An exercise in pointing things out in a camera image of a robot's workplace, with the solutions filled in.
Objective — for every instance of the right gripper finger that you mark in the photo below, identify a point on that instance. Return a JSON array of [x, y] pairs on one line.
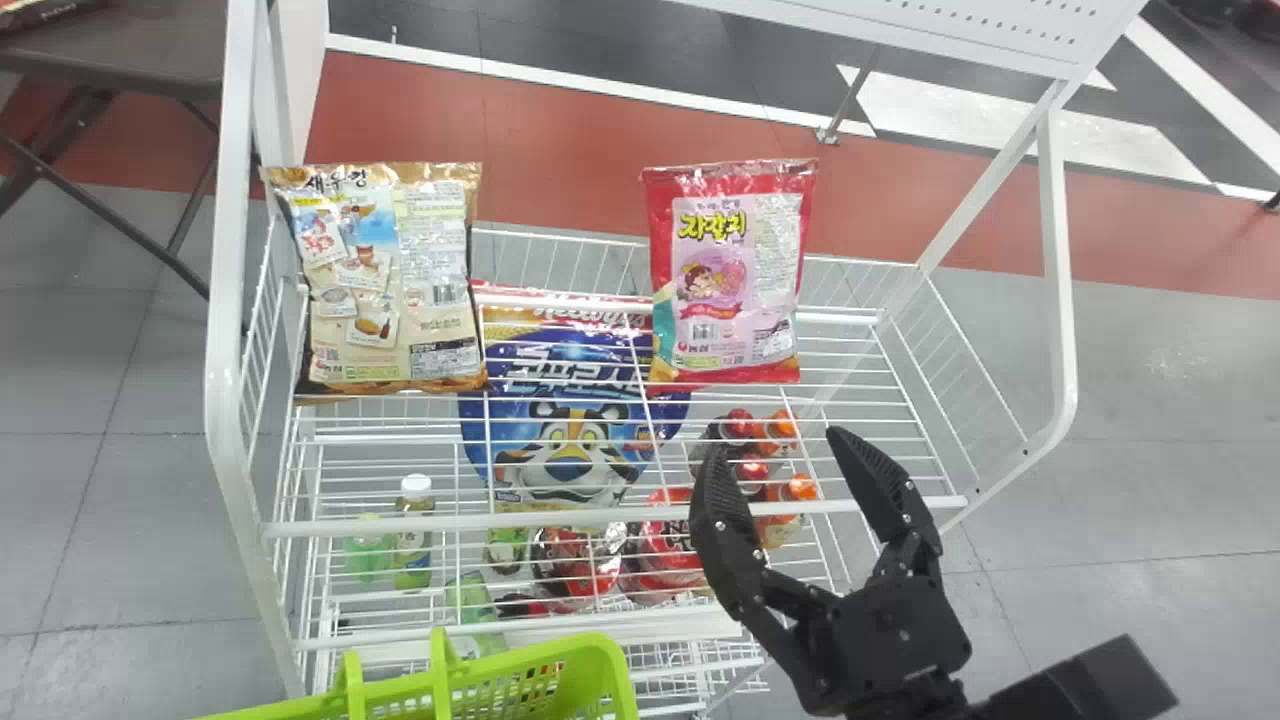
[[720, 530], [885, 490]]

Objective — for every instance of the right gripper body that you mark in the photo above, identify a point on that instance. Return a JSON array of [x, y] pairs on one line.
[[890, 640]]

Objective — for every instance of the red noodle cup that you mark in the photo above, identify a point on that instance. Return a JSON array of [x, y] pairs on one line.
[[665, 550], [580, 575]]

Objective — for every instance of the blue cereal bag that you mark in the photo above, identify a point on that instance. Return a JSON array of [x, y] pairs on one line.
[[570, 440]]

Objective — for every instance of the green basket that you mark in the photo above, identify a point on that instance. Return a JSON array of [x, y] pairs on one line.
[[520, 690]]

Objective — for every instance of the red snack packet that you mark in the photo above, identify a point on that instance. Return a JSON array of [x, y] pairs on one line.
[[730, 270]]

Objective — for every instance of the green bottle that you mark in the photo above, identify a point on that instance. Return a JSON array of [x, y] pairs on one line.
[[366, 552], [470, 605], [413, 545]]

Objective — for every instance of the gold snack packet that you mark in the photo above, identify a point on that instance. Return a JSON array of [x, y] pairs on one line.
[[390, 290]]

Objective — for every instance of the dark side table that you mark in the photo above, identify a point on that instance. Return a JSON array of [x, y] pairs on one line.
[[120, 50]]

